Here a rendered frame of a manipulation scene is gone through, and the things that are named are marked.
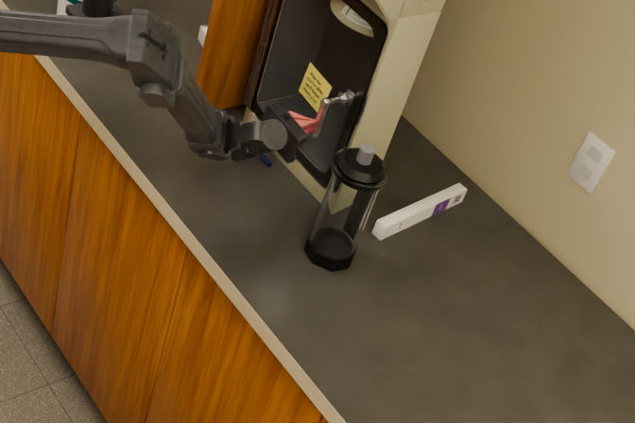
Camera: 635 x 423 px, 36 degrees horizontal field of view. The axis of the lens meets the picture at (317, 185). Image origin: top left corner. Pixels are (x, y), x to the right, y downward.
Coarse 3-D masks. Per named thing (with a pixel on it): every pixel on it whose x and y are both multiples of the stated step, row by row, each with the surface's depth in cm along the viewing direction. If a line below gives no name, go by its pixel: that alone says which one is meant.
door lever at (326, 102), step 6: (336, 96) 188; (342, 96) 188; (324, 102) 186; (330, 102) 186; (336, 102) 188; (342, 102) 189; (324, 108) 186; (318, 114) 188; (324, 114) 188; (318, 120) 188; (324, 120) 189; (318, 126) 189; (312, 132) 191; (318, 132) 190
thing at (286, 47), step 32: (288, 0) 195; (320, 0) 187; (352, 0) 180; (288, 32) 197; (320, 32) 190; (352, 32) 183; (384, 32) 176; (288, 64) 200; (320, 64) 192; (352, 64) 185; (256, 96) 211; (288, 96) 202; (352, 96) 187; (352, 128) 190; (320, 160) 199
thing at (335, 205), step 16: (336, 160) 180; (336, 192) 180; (352, 192) 178; (368, 192) 178; (320, 208) 186; (336, 208) 181; (352, 208) 180; (368, 208) 182; (320, 224) 186; (336, 224) 183; (352, 224) 183; (320, 240) 187; (336, 240) 185; (352, 240) 186; (336, 256) 188
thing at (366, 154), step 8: (368, 144) 178; (344, 152) 180; (352, 152) 180; (360, 152) 177; (368, 152) 176; (344, 160) 178; (352, 160) 178; (360, 160) 178; (368, 160) 177; (376, 160) 180; (344, 168) 177; (352, 168) 177; (360, 168) 177; (368, 168) 178; (376, 168) 178; (384, 168) 180; (352, 176) 176; (360, 176) 176; (368, 176) 177; (376, 176) 177; (384, 176) 179
